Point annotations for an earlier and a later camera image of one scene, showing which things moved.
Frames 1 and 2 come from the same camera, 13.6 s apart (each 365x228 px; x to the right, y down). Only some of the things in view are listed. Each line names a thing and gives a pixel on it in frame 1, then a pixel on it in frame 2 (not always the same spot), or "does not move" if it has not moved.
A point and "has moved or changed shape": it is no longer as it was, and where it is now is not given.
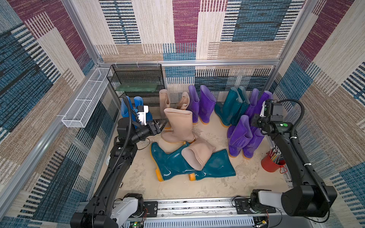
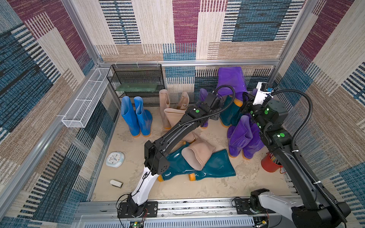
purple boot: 258,136 does not move
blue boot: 124,110 does not move
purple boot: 237,136 does not move
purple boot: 207,101 has moved or changed shape
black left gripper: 156,130 to 217,114
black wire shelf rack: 143,80 does not move
